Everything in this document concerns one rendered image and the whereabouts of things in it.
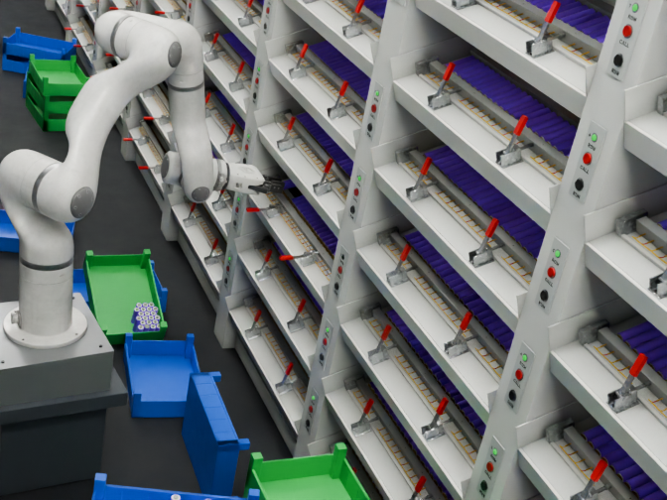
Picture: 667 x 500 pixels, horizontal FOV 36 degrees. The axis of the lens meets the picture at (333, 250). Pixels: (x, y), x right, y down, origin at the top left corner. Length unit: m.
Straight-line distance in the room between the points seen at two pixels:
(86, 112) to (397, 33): 0.70
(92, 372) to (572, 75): 1.33
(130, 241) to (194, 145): 1.20
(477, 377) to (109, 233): 2.12
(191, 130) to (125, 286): 0.84
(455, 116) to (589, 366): 0.58
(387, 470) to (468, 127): 0.79
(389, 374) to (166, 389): 0.94
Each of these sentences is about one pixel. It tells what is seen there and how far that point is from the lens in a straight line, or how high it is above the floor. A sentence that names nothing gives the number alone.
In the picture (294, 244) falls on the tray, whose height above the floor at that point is 0.54.
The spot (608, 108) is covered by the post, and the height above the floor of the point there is 1.33.
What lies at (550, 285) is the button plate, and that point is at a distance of 1.70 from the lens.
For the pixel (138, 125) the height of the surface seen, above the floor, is 0.16.
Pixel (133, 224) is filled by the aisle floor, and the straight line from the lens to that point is 3.89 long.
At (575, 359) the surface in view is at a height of 0.94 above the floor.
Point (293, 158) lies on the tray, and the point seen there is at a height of 0.74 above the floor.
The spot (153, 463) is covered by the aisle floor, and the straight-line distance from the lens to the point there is 2.76.
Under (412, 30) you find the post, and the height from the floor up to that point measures 1.24.
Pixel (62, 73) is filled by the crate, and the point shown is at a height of 0.16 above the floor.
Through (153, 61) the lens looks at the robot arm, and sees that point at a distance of 2.35.
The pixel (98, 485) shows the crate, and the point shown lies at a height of 0.47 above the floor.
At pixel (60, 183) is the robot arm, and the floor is 0.80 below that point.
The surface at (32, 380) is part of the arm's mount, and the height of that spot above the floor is 0.34.
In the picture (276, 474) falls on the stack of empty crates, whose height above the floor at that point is 0.42.
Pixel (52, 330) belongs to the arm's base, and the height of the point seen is 0.41.
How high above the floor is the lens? 1.76
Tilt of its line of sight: 27 degrees down
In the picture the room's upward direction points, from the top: 12 degrees clockwise
